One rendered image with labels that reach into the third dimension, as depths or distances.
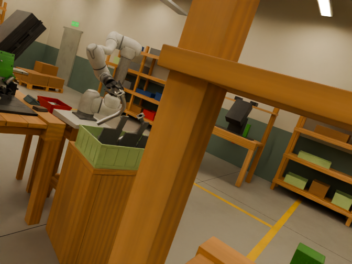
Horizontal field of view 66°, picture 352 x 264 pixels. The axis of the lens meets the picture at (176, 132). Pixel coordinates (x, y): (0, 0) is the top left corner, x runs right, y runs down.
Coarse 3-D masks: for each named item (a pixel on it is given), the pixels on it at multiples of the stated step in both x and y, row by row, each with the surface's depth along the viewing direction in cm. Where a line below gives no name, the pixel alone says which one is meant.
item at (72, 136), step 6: (66, 126) 259; (66, 132) 252; (72, 132) 244; (72, 138) 244; (60, 144) 261; (60, 150) 264; (54, 168) 266; (54, 174) 268; (54, 180) 261; (54, 186) 259; (48, 192) 270
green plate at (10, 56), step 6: (0, 54) 223; (6, 54) 226; (12, 54) 229; (0, 60) 223; (6, 60) 227; (12, 60) 230; (0, 66) 223; (6, 66) 227; (12, 66) 230; (0, 72) 224; (6, 72) 227; (12, 72) 231
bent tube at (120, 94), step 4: (120, 92) 184; (124, 92) 182; (120, 96) 183; (124, 100) 186; (124, 104) 188; (120, 108) 190; (124, 108) 190; (116, 112) 191; (120, 112) 190; (108, 116) 188; (112, 116) 189; (116, 116) 190; (100, 120) 186; (104, 120) 187; (108, 120) 189; (100, 124) 186
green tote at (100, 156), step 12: (84, 132) 196; (96, 132) 214; (84, 144) 194; (96, 144) 180; (84, 156) 191; (96, 156) 178; (108, 156) 181; (120, 156) 187; (132, 156) 193; (96, 168) 178; (108, 168) 184; (120, 168) 190; (132, 168) 196
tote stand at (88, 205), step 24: (72, 144) 208; (72, 168) 201; (72, 192) 195; (96, 192) 183; (120, 192) 195; (72, 216) 190; (96, 216) 190; (120, 216) 203; (72, 240) 185; (96, 240) 197
